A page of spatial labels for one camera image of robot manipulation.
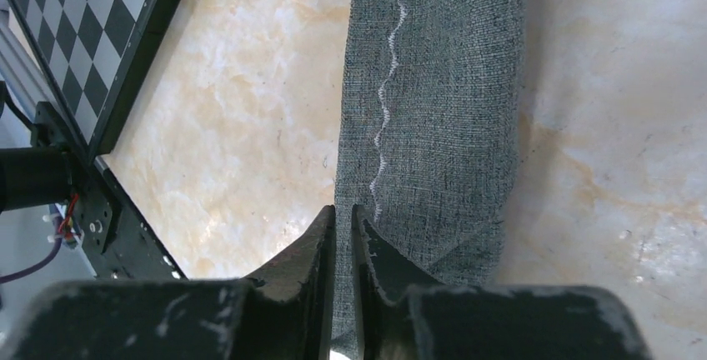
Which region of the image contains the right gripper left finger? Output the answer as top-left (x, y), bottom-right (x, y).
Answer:
top-left (5, 205), bottom-right (336, 359)

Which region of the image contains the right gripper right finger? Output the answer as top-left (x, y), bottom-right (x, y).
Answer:
top-left (351, 205), bottom-right (652, 359)

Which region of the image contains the grey cloth napkin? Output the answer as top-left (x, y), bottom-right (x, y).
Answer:
top-left (332, 0), bottom-right (524, 359)

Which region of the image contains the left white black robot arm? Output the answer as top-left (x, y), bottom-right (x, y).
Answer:
top-left (1, 147), bottom-right (84, 212)

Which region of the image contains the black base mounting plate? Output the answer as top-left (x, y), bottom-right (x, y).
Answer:
top-left (31, 102), bottom-right (185, 279)

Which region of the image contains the black white checkerboard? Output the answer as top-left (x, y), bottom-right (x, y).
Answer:
top-left (8, 0), bottom-right (180, 161)

